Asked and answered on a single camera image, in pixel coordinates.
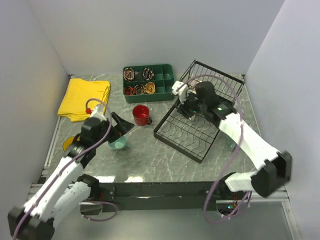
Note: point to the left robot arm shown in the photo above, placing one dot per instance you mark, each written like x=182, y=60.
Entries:
x=68, y=185

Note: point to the green compartment tray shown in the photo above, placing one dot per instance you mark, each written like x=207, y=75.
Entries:
x=164, y=79

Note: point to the black wire dish rack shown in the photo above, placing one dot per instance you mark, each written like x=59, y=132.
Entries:
x=191, y=127

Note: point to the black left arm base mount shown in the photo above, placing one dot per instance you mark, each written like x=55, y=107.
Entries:
x=93, y=205

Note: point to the orange black rolled tie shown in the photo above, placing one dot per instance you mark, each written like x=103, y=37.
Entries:
x=129, y=91

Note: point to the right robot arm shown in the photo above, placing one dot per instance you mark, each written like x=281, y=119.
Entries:
x=272, y=168

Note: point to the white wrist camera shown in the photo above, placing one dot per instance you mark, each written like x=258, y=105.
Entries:
x=180, y=89
x=96, y=112

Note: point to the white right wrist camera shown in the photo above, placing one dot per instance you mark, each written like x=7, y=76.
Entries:
x=180, y=89

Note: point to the red mug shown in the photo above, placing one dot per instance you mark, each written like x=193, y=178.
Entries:
x=141, y=115

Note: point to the yellow rolled tie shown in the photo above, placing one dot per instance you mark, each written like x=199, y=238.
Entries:
x=150, y=88

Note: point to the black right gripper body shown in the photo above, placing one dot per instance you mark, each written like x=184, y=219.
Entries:
x=194, y=103

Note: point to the yellow mug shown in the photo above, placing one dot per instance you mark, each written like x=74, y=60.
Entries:
x=68, y=143

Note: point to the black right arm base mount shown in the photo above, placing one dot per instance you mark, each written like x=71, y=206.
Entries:
x=223, y=193

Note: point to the yellow folded cloth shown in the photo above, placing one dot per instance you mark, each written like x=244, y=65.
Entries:
x=79, y=91

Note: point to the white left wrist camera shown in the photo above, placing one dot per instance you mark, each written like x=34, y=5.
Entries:
x=96, y=112

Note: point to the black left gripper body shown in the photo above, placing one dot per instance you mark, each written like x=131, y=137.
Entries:
x=114, y=133

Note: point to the black table front rail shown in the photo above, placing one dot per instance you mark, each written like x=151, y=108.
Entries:
x=131, y=196

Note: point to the brown black rolled tie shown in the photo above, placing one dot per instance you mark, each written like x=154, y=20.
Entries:
x=139, y=89

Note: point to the teal cup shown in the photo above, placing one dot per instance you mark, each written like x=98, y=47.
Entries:
x=118, y=144

